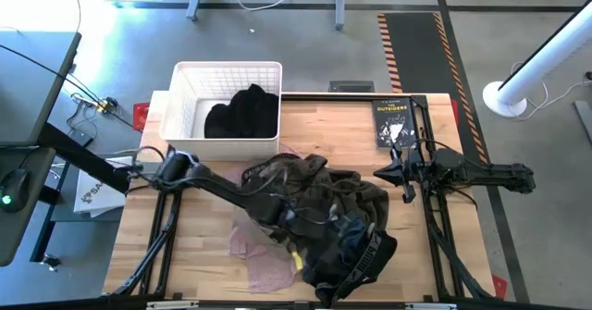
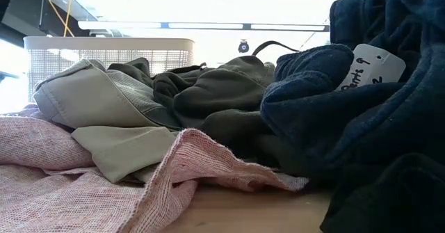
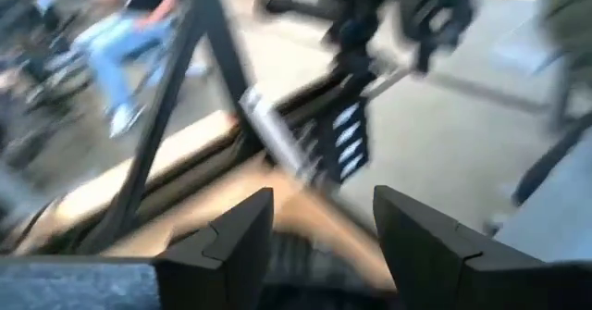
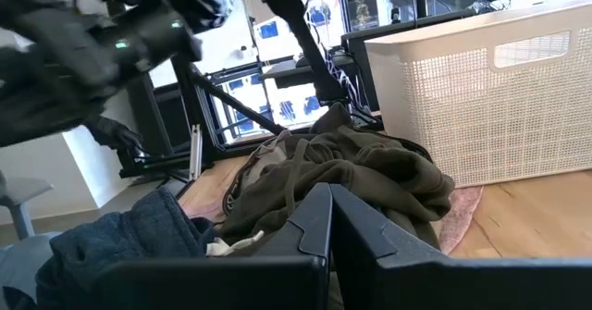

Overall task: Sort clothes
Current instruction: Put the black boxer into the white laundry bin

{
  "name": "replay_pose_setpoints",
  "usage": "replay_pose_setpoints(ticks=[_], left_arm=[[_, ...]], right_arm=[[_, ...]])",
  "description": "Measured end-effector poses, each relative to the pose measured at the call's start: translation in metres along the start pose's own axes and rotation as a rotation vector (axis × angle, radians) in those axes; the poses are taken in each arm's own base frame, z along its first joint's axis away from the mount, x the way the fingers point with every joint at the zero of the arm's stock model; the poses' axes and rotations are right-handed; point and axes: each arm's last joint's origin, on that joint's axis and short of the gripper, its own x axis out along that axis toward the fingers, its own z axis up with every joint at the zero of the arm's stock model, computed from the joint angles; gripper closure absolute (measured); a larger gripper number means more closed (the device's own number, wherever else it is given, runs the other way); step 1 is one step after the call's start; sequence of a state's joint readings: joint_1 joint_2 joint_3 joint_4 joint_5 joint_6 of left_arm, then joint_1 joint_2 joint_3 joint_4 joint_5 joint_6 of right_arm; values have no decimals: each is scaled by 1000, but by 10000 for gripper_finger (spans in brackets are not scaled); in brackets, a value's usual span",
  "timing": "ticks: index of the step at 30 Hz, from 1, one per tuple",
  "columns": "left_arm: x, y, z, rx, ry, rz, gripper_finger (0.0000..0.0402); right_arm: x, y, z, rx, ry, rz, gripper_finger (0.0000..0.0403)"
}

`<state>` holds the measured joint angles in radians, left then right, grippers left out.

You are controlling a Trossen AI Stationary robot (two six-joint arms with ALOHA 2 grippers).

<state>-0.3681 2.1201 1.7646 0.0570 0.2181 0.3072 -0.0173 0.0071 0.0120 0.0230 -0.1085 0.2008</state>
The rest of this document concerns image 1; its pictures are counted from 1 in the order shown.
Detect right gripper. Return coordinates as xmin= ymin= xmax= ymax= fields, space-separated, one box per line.
xmin=373 ymin=145 xmax=425 ymax=205

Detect olive brown hoodie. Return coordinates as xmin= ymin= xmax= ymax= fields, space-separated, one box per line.
xmin=235 ymin=152 xmax=390 ymax=240

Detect dark blue garment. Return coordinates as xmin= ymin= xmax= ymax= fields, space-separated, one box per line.
xmin=332 ymin=212 xmax=374 ymax=258

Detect pale pink mesh garment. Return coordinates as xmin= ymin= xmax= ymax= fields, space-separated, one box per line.
xmin=226 ymin=143 xmax=304 ymax=294

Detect black waistband with white lettering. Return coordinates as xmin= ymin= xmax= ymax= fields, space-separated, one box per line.
xmin=241 ymin=160 xmax=279 ymax=184

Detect black shorts with white stripes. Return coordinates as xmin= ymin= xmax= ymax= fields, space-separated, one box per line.
xmin=302 ymin=212 xmax=399 ymax=307

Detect black paperback book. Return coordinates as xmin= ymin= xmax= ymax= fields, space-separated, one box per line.
xmin=371 ymin=97 xmax=418 ymax=150

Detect black floor outlet box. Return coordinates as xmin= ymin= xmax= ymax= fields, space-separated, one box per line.
xmin=328 ymin=81 xmax=376 ymax=94

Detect black garment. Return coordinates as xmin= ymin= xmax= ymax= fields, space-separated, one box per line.
xmin=203 ymin=83 xmax=280 ymax=140

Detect black hazard-striped floor mat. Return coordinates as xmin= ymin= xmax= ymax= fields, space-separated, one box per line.
xmin=376 ymin=12 xmax=490 ymax=166

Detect white plastic laundry basket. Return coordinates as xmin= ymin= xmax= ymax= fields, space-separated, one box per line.
xmin=159 ymin=60 xmax=283 ymax=162

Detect white tower fan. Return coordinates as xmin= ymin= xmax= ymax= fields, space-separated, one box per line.
xmin=482 ymin=0 xmax=592 ymax=119

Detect grey floor plate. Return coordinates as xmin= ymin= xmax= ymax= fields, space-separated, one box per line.
xmin=573 ymin=100 xmax=592 ymax=145

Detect black desk support beam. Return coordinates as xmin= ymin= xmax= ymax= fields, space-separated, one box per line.
xmin=38 ymin=121 xmax=131 ymax=194

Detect black power adapter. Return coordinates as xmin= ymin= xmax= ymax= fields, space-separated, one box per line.
xmin=68 ymin=129 xmax=97 ymax=148

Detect black table edge bar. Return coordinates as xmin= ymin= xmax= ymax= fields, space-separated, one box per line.
xmin=0 ymin=294 xmax=592 ymax=310

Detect desk caster wheel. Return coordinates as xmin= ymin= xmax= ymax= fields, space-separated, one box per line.
xmin=40 ymin=253 xmax=63 ymax=273

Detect dark blue desk leg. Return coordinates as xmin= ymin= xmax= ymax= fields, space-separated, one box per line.
xmin=29 ymin=180 xmax=62 ymax=264

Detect dark grey desk top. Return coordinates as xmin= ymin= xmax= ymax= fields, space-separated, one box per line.
xmin=0 ymin=145 xmax=57 ymax=267

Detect black computer mouse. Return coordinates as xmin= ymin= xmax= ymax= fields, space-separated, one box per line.
xmin=0 ymin=167 xmax=31 ymax=214

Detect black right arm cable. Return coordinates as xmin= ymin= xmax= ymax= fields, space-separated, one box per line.
xmin=405 ymin=136 xmax=479 ymax=211

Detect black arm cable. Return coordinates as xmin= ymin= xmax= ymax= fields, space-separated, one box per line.
xmin=123 ymin=144 xmax=168 ymax=196
xmin=405 ymin=136 xmax=479 ymax=211

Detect silver metal bracket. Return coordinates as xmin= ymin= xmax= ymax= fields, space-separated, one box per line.
xmin=404 ymin=302 xmax=458 ymax=310
xmin=145 ymin=300 xmax=201 ymax=310

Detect white fan cable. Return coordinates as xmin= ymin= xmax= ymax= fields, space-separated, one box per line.
xmin=510 ymin=61 xmax=592 ymax=122

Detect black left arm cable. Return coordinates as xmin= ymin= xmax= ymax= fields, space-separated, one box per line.
xmin=123 ymin=144 xmax=168 ymax=196

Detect brass cable connector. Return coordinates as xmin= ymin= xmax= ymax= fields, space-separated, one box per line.
xmin=95 ymin=96 xmax=120 ymax=116

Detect black desk cable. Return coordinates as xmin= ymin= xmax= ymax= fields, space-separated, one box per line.
xmin=0 ymin=43 xmax=136 ymax=130

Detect thin dark hanging cable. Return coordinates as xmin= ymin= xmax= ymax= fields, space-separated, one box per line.
xmin=66 ymin=0 xmax=83 ymax=33

